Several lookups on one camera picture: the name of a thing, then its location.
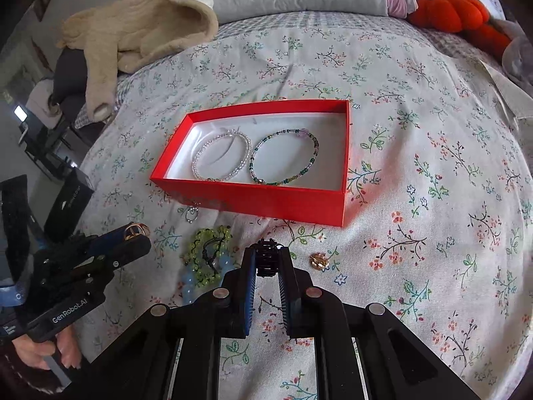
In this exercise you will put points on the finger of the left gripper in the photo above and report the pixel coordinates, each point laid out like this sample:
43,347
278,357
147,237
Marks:
116,233
120,254

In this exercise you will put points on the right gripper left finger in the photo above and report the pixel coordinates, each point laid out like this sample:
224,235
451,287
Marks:
241,285

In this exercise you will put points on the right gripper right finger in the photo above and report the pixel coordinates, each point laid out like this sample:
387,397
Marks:
293,282

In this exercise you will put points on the small gold earring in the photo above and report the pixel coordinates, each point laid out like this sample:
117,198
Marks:
319,261

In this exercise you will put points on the silver ring pendant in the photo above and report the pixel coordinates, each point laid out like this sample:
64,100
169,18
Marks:
191,214

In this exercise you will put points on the red jewelry box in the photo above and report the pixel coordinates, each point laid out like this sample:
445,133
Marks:
283,159

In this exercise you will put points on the person's left hand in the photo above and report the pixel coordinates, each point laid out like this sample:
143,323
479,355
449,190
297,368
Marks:
33,354

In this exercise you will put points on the black cardboard box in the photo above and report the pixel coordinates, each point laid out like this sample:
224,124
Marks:
68,207

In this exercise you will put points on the black chair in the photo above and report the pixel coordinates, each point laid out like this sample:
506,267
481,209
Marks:
51,111

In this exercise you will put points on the floral bed sheet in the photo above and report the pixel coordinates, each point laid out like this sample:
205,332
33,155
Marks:
395,164

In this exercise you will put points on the beige fleece blanket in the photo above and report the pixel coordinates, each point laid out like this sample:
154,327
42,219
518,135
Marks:
130,34

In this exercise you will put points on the crumpled white clothing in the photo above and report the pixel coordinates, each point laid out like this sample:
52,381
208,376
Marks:
516,66

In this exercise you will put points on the orange pumpkin plush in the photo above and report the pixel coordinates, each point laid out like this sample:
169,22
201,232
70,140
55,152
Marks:
468,18

